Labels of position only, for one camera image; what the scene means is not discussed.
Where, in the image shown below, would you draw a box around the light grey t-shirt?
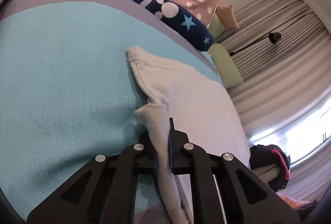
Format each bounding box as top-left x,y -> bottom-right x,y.
127,46 -> 250,223

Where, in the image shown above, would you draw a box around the dark clothes on chair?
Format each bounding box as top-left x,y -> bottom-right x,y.
249,144 -> 291,192

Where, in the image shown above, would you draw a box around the blue grey bed cover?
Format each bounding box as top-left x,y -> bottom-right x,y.
1,0 -> 220,218

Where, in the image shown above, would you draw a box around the near green pillow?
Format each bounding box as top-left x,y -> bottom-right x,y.
208,44 -> 243,89

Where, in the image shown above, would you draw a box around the green pillow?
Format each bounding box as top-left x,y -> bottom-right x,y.
208,13 -> 225,39
208,44 -> 243,89

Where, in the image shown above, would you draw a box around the grey curtain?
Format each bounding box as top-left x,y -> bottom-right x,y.
223,0 -> 330,199

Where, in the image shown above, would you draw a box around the black floor lamp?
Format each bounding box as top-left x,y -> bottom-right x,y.
229,31 -> 283,57

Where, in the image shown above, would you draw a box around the far green pillow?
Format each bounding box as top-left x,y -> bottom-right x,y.
208,13 -> 225,39

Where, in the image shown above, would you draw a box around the navy star paw blanket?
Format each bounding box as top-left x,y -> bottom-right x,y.
131,0 -> 214,52

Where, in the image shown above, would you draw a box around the beige pillow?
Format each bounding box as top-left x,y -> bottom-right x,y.
215,5 -> 240,30

